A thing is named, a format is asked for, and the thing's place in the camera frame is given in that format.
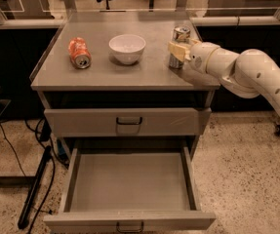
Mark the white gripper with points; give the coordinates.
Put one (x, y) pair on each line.
(200, 58)

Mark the silver redbull can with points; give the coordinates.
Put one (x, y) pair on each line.
(181, 34)

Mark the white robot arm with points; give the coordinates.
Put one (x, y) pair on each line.
(247, 75)

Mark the closed top drawer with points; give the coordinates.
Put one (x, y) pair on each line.
(101, 122)

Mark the grey drawer cabinet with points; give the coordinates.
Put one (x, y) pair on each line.
(107, 83)

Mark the orange soda can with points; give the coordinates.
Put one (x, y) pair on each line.
(79, 54)

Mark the open middle drawer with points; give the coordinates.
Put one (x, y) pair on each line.
(149, 186)

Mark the white bowl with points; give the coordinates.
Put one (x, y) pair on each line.
(127, 48)

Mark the black caster wheel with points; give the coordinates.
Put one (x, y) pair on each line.
(277, 130)

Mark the black floor bar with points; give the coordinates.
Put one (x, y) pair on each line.
(32, 192)

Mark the black top drawer handle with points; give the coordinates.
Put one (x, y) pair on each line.
(128, 121)

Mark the black drawer handle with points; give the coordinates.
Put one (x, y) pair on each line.
(129, 229)
(128, 121)

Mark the black middle drawer handle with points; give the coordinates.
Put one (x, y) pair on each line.
(129, 229)

